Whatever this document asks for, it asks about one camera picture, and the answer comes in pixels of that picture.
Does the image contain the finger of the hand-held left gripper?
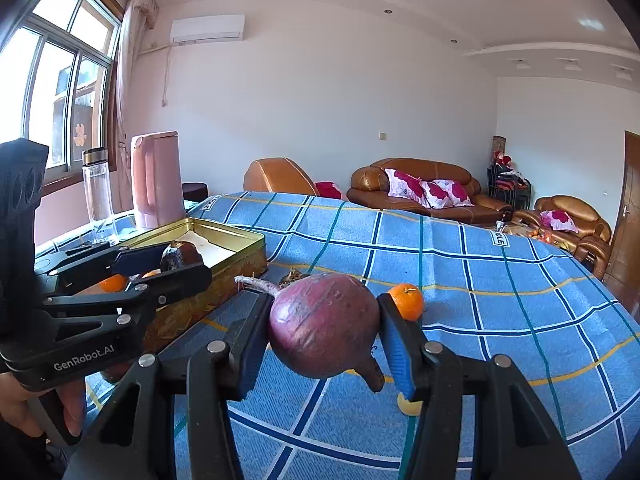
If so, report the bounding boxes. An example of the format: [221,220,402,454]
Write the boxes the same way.
[42,262,213,337]
[32,245,173,292]

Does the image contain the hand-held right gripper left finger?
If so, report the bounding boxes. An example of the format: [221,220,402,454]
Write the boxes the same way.
[62,290,275,480]

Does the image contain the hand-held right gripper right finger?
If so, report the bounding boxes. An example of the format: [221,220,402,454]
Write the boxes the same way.
[376,292,583,480]

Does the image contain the gold rectangular tin box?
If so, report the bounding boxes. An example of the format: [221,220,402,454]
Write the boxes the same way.
[75,217,268,356]

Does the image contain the person's left hand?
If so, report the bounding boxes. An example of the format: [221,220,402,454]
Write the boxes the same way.
[0,372,87,438]

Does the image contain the clear glass water bottle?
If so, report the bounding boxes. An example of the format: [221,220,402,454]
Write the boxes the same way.
[81,147,118,243]

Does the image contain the pink electric kettle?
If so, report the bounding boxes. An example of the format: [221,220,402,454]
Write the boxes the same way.
[131,131,186,229]

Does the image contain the blue checked tablecloth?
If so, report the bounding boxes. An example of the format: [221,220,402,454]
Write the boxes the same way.
[85,191,640,480]

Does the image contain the brown leather armchair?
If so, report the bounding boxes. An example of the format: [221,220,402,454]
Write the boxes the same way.
[243,157,318,197]
[512,195,612,281]

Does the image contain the pink floral pillow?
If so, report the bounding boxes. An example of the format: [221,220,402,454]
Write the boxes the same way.
[421,179,474,208]
[384,168,431,206]
[540,210,580,233]

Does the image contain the brown leather three-seat sofa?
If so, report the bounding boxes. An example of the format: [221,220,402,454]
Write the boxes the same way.
[346,158,513,226]

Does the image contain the red pillow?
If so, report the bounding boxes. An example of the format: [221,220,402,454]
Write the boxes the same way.
[315,181,347,201]

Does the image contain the cluttered coffee table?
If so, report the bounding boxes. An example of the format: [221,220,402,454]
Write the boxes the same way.
[492,217,556,248]

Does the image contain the pink curtain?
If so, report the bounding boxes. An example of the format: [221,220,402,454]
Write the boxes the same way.
[107,0,160,171]

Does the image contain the stacked dark chairs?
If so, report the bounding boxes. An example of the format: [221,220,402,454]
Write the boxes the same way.
[487,150,532,211]

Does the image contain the brown wooden door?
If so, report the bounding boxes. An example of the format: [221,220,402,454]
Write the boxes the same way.
[602,130,640,301]

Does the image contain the white hanging power cord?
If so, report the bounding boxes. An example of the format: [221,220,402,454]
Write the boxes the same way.
[162,43,173,108]

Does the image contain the window with metal frame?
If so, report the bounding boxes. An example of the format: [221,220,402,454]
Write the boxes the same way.
[0,0,123,186]

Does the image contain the white wall air conditioner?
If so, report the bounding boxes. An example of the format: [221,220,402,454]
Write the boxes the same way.
[170,14,246,44]

